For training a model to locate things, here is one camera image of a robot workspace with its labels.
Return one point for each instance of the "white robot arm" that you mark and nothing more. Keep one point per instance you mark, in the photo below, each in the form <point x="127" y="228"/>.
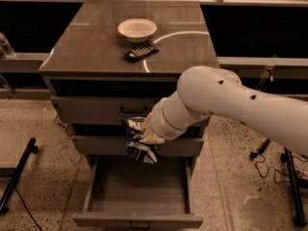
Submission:
<point x="203" y="91"/>

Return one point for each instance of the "grey drawer cabinet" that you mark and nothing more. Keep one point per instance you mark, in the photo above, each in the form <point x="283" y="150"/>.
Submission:
<point x="88" y="60"/>

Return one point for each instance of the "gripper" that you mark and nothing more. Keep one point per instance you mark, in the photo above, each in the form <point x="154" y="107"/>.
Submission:
<point x="160" y="123"/>

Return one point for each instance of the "black stand leg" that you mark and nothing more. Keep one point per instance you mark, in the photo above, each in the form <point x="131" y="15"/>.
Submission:
<point x="13" y="173"/>
<point x="296" y="183"/>

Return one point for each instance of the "grey top drawer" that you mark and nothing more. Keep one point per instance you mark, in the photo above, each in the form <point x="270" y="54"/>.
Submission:
<point x="100" y="110"/>

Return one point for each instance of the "grey drawer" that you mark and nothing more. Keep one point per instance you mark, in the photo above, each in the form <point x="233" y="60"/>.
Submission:
<point x="92" y="145"/>
<point x="100" y="110"/>
<point x="129" y="194"/>

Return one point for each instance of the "grey bottom drawer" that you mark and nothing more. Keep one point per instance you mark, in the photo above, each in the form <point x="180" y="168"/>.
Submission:
<point x="129" y="194"/>

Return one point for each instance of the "white bowl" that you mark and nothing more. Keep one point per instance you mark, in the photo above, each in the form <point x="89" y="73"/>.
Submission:
<point x="137" y="30"/>

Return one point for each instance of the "black remote control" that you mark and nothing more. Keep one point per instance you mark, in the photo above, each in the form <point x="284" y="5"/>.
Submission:
<point x="141" y="51"/>

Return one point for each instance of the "black left stand leg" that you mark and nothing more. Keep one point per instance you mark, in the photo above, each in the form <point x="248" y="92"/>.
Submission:
<point x="13" y="173"/>

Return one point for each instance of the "blue chip bag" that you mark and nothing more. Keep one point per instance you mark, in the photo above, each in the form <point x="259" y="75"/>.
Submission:
<point x="142" y="145"/>

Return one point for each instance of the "clear plastic bottle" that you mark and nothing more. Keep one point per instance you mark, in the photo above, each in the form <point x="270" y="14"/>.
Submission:
<point x="6" y="46"/>

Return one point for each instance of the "grey middle drawer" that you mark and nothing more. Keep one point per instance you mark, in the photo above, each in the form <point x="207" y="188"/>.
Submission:
<point x="92" y="145"/>

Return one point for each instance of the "black right stand leg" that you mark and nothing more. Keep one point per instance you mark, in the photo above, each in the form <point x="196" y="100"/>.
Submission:
<point x="296" y="183"/>

